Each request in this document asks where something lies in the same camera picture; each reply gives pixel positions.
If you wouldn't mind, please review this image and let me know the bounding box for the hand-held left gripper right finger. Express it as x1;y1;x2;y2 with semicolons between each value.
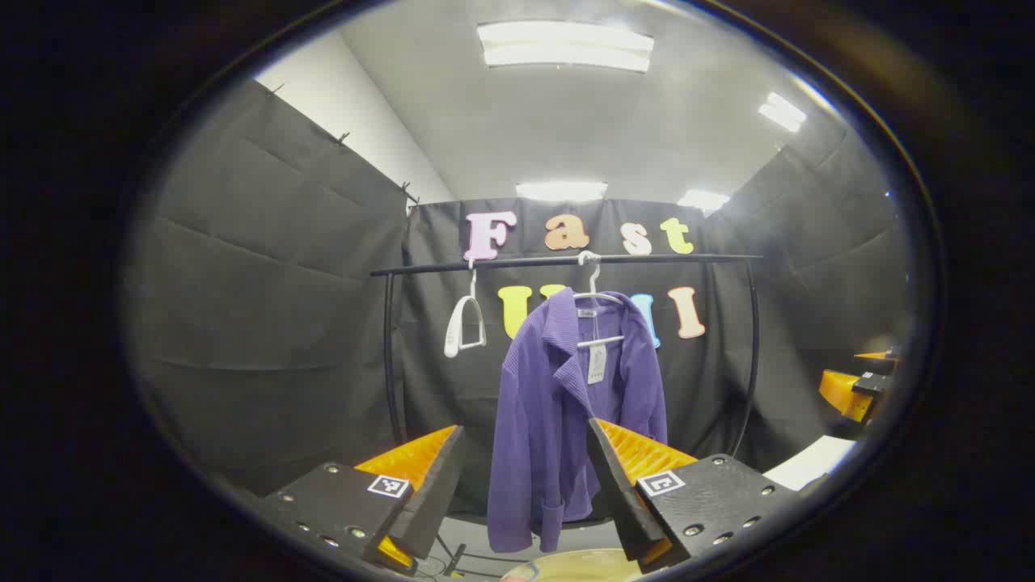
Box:
586;418;809;575

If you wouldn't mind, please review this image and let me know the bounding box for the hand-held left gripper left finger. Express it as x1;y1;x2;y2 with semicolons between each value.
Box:
259;424;467;576

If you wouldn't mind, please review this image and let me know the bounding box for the beige laundry hamper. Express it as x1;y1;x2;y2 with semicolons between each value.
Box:
501;548;644;582

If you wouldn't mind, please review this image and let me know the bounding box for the purple knit jacket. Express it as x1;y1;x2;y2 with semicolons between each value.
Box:
487;287;669;555

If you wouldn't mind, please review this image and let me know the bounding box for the white plastic clothes hanger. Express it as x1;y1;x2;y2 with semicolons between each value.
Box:
443;259;488;359
572;251;627;350

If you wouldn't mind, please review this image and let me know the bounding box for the black metal clothes rack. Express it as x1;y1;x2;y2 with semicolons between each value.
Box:
370;253;763;518

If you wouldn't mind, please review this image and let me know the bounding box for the white paper hang tag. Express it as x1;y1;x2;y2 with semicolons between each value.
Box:
587;307;609;386

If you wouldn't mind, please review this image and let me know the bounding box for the ceiling light panel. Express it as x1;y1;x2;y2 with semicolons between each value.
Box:
758;91;808;133
678;189;730;213
477;20;654;74
516;181;609;203

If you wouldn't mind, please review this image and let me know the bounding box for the black backdrop cloth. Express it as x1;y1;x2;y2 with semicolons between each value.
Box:
121;77;915;518

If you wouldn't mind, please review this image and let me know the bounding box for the black floor cable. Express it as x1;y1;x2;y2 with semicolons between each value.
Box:
416;533;486;579

